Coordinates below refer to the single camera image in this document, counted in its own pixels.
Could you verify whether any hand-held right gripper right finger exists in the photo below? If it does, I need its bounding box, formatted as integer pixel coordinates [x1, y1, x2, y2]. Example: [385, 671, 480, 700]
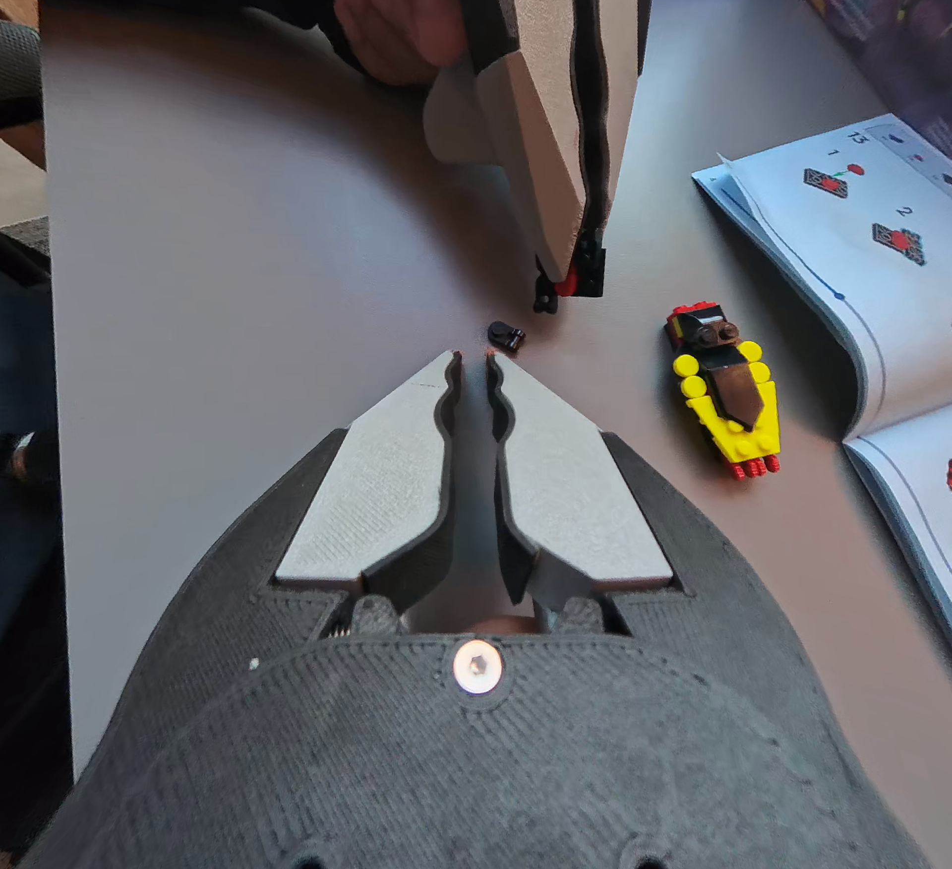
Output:
[485, 351, 675, 617]

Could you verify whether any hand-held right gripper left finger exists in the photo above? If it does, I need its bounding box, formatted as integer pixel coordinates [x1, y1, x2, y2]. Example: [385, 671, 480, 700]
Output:
[274, 350, 467, 616]

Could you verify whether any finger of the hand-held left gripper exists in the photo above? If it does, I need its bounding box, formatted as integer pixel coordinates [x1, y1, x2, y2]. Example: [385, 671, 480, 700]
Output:
[422, 0, 607, 278]
[591, 0, 642, 230]

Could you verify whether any yellow black lego model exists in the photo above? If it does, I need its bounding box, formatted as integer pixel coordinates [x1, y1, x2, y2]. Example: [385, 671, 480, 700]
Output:
[664, 298, 782, 481]

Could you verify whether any black red lego assembly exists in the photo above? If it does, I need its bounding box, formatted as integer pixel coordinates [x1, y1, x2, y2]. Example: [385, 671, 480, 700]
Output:
[533, 229, 607, 314]

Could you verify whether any open lego instruction booklet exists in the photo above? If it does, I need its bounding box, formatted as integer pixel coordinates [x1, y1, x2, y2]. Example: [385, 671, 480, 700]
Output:
[692, 114, 952, 654]

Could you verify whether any person's left hand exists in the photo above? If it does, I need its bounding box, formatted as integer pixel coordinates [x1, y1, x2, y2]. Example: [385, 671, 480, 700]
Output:
[327, 0, 471, 87]

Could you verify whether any black office chair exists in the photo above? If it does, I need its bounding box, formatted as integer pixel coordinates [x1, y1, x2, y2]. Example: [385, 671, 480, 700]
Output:
[0, 19, 47, 129]

